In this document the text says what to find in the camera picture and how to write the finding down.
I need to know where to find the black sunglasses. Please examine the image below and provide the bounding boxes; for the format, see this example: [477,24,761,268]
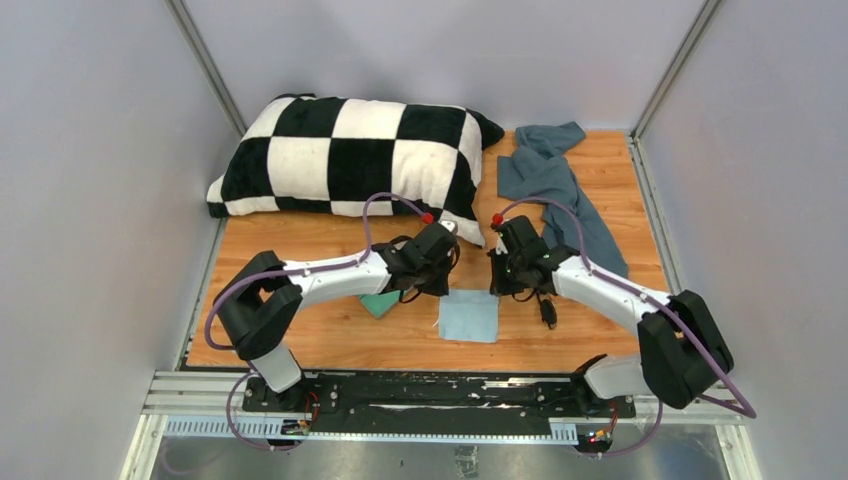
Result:
[538,298,558,329]

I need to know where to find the grey glasses case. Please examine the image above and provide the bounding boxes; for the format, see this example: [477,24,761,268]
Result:
[359,291,402,319]

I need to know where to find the light blue cleaning cloth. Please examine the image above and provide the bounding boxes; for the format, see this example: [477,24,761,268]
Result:
[437,289,499,343]

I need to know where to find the black white checkered pillow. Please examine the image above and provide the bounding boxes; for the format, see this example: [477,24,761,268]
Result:
[206,94,504,246]

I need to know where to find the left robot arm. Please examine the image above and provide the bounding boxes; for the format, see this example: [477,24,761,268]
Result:
[210,220,458,413]

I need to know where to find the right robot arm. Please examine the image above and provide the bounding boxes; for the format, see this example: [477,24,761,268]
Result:
[489,215,734,418]

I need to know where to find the grey-blue towel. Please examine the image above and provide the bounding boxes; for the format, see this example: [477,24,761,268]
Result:
[497,122,630,278]

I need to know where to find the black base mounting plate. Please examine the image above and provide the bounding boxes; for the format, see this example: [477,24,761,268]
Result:
[242,370,636,423]

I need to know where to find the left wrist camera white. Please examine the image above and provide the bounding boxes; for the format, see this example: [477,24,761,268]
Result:
[438,220,458,235]

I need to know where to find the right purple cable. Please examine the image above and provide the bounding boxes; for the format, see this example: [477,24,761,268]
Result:
[490,195,758,460]

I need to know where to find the aluminium frame rail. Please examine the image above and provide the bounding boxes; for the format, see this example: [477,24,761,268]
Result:
[140,370,745,446]

